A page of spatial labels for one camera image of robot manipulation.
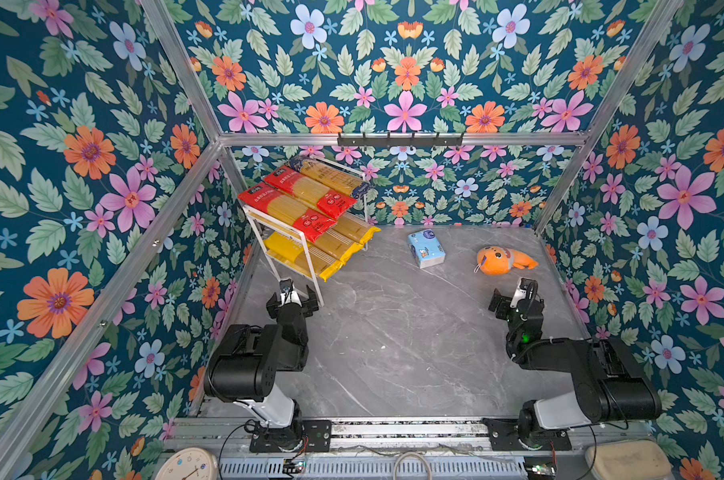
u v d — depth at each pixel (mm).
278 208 766
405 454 698
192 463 679
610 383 433
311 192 801
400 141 935
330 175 853
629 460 667
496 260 985
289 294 781
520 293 801
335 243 915
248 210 777
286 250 906
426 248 1065
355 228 956
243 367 461
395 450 723
